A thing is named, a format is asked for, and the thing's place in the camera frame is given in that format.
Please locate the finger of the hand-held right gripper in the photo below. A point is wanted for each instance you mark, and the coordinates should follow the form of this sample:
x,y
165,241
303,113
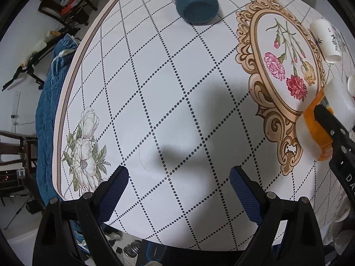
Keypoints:
x,y
330,126

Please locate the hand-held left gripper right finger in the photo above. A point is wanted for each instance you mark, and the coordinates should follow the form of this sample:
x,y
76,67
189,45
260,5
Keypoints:
x,y
245,196

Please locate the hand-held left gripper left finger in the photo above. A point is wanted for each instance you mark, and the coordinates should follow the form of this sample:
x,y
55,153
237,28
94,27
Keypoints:
x,y
114,194

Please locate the translucent cup with orange band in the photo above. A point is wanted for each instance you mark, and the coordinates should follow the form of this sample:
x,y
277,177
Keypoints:
x,y
312,128

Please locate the white paper cup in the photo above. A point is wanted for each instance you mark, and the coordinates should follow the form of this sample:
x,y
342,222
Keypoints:
x,y
327,40

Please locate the teal cylindrical cup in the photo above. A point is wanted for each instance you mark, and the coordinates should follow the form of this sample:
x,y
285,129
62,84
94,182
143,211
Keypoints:
x,y
194,1

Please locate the small white round object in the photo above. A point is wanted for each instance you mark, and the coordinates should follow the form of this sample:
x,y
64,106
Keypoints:
x,y
351,84

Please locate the metal dumbbell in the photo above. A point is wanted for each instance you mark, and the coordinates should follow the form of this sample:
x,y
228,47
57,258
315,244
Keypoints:
x,y
132,248

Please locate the blue quilted blanket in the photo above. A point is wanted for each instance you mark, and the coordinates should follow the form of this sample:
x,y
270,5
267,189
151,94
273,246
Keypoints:
x,y
51,110

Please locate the floral checked tablecloth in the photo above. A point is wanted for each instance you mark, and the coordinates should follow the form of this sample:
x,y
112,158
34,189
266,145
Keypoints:
x,y
177,94

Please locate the black folding stand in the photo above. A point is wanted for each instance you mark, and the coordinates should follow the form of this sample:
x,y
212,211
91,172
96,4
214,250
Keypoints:
x,y
30,63

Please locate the dark wooden chair with clothes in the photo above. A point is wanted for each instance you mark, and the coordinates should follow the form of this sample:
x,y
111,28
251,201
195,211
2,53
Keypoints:
x,y
66,8

